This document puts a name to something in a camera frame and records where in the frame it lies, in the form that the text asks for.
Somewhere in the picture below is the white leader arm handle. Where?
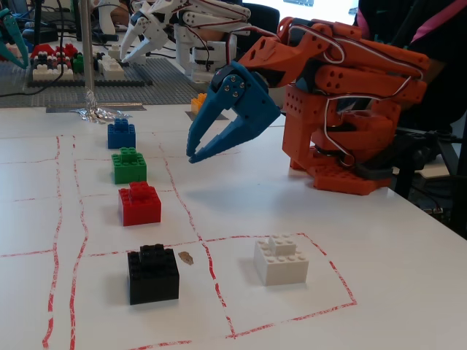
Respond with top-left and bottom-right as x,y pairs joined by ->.
93,0 -> 121,42

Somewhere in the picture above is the crumpled aluminium foil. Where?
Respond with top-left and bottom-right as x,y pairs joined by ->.
69,89 -> 134,125

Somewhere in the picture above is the green toy brick block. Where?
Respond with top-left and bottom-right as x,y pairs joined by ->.
111,146 -> 148,184

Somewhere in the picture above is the white red servo cable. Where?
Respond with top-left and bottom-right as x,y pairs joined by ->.
277,20 -> 427,169

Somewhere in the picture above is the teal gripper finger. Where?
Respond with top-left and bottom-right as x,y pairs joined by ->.
0,7 -> 30,70

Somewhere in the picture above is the person in black shirt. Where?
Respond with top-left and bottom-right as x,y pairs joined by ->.
352,0 -> 467,129

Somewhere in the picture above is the orange toy brick block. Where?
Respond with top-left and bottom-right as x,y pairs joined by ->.
190,93 -> 209,114

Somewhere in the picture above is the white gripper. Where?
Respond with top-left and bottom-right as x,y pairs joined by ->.
119,1 -> 169,63

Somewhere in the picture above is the black toy brick block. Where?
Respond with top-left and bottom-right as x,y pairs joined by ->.
126,243 -> 181,306

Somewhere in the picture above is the long grey tape strip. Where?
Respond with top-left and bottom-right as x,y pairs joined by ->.
45,102 -> 147,114

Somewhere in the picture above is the red white black brick pile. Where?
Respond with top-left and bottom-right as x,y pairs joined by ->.
29,42 -> 76,82

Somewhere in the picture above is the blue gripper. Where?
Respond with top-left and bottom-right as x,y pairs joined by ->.
185,60 -> 282,164

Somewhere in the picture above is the grey studded baseplate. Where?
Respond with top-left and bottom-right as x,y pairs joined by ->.
0,54 -> 236,109

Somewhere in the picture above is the white toy brick block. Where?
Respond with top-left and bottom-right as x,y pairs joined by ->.
252,233 -> 310,287

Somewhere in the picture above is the blue toy brick block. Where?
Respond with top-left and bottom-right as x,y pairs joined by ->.
107,117 -> 137,149

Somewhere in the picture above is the metal pole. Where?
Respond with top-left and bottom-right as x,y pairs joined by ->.
80,0 -> 96,92

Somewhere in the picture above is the black office chair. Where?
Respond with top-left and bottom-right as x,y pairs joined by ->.
241,2 -> 281,42

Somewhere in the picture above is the black table clamp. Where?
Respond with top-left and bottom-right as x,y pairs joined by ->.
352,128 -> 460,180

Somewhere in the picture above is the red toy brick block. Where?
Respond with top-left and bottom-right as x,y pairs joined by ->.
117,181 -> 163,228

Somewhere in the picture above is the white brick stack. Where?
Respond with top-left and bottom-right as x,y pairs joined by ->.
95,44 -> 127,79

